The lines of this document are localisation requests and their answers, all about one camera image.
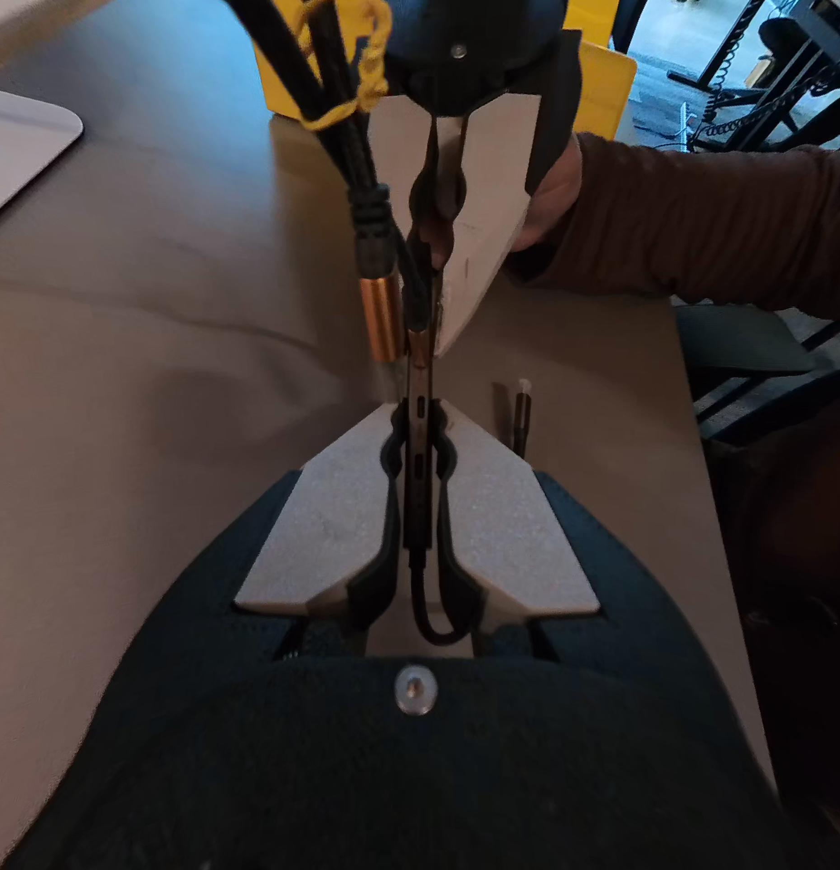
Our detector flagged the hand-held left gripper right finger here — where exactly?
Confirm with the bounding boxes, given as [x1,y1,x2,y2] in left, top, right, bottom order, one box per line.
[430,400,601,636]

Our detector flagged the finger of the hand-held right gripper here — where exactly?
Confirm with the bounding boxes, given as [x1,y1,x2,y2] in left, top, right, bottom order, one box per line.
[365,95,440,327]
[430,94,544,360]

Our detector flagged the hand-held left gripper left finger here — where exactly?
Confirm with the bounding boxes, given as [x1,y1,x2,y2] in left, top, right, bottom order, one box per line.
[233,401,402,629]

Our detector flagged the grey usb hub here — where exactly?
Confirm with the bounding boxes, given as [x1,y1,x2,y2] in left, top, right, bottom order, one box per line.
[399,360,440,553]

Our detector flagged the yellow plastic bin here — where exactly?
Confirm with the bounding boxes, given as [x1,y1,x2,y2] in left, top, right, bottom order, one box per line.
[253,0,638,133]

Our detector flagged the black usb-c cable copper plugs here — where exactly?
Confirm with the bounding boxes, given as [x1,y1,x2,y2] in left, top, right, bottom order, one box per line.
[228,0,437,373]

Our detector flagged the person's right forearm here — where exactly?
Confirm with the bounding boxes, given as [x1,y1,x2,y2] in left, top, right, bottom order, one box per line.
[501,132,840,320]

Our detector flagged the person's right hand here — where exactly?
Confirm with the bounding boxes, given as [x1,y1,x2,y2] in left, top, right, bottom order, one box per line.
[511,132,585,254]

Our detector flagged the yellow twist tie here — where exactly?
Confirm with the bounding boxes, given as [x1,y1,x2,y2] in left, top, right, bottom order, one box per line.
[294,0,393,131]

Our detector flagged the person's dark clothed lap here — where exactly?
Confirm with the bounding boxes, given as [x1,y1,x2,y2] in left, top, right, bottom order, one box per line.
[702,387,840,870]

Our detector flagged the black office chair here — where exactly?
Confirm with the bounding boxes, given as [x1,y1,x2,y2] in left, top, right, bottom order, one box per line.
[675,302,840,443]

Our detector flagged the white display stand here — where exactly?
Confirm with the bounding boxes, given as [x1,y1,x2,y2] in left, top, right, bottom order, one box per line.
[0,87,84,225]

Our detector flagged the black coiled cable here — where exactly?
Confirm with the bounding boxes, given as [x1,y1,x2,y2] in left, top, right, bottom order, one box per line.
[692,82,811,154]

